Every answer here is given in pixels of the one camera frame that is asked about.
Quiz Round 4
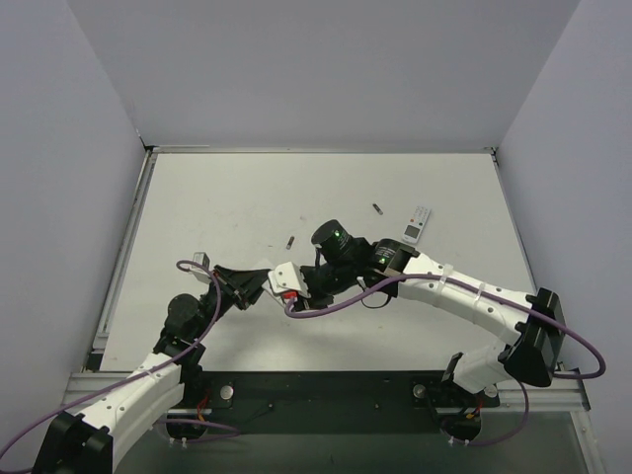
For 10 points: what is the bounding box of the long white remote control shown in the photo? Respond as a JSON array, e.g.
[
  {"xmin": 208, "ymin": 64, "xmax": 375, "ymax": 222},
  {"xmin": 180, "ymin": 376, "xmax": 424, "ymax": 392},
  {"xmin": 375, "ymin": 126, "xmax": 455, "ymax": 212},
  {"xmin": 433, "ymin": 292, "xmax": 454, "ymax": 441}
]
[{"xmin": 262, "ymin": 278, "xmax": 285, "ymax": 306}]

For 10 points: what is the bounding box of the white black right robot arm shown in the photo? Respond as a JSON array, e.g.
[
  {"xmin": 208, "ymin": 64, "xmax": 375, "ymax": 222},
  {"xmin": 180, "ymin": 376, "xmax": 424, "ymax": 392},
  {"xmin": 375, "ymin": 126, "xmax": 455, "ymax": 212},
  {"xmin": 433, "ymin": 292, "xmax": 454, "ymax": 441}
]
[{"xmin": 295, "ymin": 219, "xmax": 564, "ymax": 394}]

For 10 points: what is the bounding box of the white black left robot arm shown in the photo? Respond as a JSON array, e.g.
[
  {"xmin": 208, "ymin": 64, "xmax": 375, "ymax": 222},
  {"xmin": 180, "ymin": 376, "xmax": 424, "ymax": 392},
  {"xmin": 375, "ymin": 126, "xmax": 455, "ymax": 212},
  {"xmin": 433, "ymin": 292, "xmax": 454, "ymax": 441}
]
[{"xmin": 33, "ymin": 261, "xmax": 271, "ymax": 473}]

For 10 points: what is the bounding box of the small white remote with buttons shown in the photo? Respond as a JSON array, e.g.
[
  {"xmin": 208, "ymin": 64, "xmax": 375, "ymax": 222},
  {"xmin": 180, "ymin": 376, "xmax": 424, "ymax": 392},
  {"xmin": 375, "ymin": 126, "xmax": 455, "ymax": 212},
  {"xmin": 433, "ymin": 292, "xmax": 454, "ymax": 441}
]
[{"xmin": 402, "ymin": 206, "xmax": 432, "ymax": 245}]

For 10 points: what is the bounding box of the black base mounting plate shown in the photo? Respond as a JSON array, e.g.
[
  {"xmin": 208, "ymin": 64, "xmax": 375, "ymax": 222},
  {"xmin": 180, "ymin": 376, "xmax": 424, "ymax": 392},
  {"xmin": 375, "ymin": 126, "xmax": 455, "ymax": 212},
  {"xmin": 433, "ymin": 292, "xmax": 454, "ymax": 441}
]
[{"xmin": 166, "ymin": 370, "xmax": 500, "ymax": 438}]

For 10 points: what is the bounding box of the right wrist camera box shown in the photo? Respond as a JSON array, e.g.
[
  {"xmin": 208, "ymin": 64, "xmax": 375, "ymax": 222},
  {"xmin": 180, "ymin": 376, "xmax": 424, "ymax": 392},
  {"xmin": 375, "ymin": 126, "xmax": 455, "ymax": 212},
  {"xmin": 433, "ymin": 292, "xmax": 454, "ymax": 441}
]
[{"xmin": 268, "ymin": 262, "xmax": 310, "ymax": 298}]

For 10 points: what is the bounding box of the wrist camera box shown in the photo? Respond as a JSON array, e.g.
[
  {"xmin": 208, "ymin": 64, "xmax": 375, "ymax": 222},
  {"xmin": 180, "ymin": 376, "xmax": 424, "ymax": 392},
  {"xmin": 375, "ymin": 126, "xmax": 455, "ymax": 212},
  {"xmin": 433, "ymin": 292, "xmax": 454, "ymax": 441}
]
[
  {"xmin": 268, "ymin": 262, "xmax": 310, "ymax": 298},
  {"xmin": 190, "ymin": 252, "xmax": 211, "ymax": 284}
]

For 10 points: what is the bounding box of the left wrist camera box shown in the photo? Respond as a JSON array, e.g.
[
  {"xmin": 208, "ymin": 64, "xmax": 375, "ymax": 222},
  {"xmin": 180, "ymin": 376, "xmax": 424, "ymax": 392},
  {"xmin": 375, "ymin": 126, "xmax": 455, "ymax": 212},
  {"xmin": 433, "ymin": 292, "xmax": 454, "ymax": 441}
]
[{"xmin": 190, "ymin": 252, "xmax": 211, "ymax": 284}]

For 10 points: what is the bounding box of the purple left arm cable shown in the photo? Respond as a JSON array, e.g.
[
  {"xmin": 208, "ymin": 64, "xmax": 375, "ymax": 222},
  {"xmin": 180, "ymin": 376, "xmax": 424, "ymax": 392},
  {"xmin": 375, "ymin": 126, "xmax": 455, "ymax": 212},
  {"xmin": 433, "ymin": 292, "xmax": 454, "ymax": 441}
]
[{"xmin": 0, "ymin": 259, "xmax": 243, "ymax": 465}]

